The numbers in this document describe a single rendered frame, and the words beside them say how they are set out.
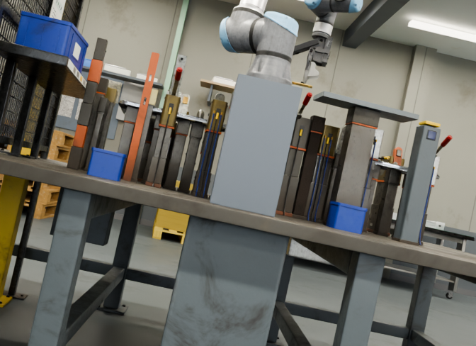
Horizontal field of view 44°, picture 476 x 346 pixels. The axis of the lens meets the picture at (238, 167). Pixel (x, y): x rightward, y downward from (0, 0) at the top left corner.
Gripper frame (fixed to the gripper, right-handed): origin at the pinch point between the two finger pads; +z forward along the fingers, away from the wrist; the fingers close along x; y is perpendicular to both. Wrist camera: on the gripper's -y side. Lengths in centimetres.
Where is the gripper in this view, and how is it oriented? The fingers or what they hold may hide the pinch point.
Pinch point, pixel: (303, 81)
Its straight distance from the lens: 241.7
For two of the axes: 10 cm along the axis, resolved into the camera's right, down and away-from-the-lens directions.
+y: 9.6, 2.6, -1.2
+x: 0.9, 0.9, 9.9
